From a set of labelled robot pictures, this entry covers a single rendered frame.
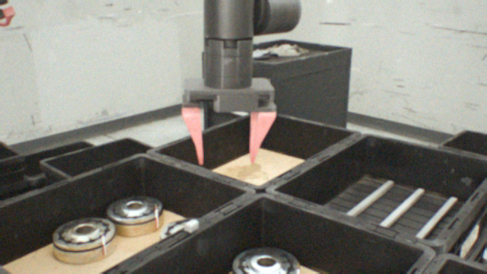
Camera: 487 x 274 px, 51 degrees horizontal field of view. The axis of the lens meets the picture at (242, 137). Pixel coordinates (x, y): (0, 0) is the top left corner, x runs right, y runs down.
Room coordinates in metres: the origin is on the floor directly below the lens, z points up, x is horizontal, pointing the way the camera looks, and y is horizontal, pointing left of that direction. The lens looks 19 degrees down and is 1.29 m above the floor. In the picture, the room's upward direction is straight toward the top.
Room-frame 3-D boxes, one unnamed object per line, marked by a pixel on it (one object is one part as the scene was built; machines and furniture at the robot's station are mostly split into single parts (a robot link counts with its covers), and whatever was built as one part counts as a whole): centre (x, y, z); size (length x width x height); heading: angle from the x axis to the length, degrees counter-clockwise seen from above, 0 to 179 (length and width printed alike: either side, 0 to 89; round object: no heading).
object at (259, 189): (1.03, -0.04, 0.92); 0.40 x 0.30 x 0.02; 142
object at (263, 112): (0.59, 0.00, 1.11); 0.07 x 0.07 x 0.09; 6
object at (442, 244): (0.84, -0.27, 0.92); 0.40 x 0.30 x 0.02; 142
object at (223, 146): (1.03, -0.04, 0.87); 0.40 x 0.30 x 0.11; 142
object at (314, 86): (2.44, -0.17, 0.45); 0.60 x 0.45 x 0.90; 136
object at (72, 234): (0.76, 0.27, 0.86); 0.05 x 0.05 x 0.01
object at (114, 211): (0.85, 0.20, 0.86); 0.10 x 0.10 x 0.01
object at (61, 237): (0.76, 0.27, 0.86); 0.10 x 0.10 x 0.01
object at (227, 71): (0.58, 0.02, 1.18); 0.10 x 0.07 x 0.07; 96
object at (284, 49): (2.56, -0.22, 0.88); 0.29 x 0.22 x 0.03; 136
